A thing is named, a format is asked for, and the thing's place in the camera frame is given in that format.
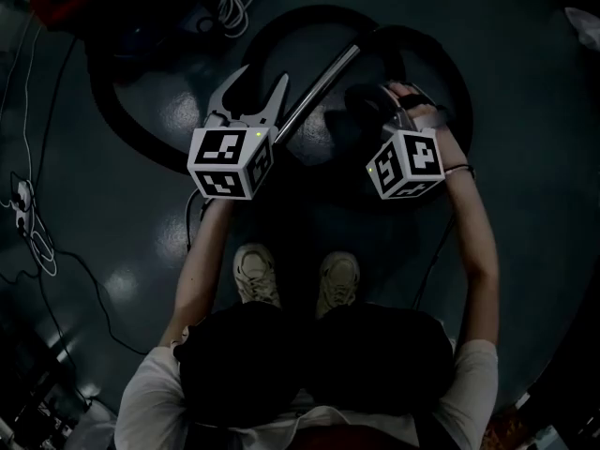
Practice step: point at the beige lace-up sneaker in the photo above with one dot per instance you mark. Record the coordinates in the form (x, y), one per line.
(255, 270)
(337, 279)

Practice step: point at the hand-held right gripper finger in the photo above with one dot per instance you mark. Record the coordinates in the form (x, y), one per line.
(400, 117)
(368, 106)

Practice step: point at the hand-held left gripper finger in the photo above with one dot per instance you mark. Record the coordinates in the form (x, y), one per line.
(219, 99)
(274, 108)

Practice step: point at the black wrist band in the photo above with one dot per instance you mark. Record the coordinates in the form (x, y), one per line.
(461, 169)

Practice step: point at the clear plastic bag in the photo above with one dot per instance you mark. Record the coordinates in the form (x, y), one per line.
(586, 26)

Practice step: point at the metal vacuum wand tube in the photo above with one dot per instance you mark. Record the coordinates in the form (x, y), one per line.
(319, 89)

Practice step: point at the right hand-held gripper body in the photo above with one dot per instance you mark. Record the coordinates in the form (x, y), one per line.
(412, 162)

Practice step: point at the person's left forearm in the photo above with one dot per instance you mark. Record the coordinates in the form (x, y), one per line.
(201, 260)

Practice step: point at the person's right hand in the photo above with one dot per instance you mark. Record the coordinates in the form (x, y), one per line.
(451, 143)

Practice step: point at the person's black trousers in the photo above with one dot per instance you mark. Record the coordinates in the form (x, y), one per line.
(304, 359)

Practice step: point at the person's right forearm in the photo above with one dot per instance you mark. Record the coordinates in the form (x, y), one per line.
(473, 251)

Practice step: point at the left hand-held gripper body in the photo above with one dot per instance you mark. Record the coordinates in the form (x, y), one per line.
(220, 150)

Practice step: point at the white power strip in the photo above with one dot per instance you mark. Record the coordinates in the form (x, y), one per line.
(23, 204)

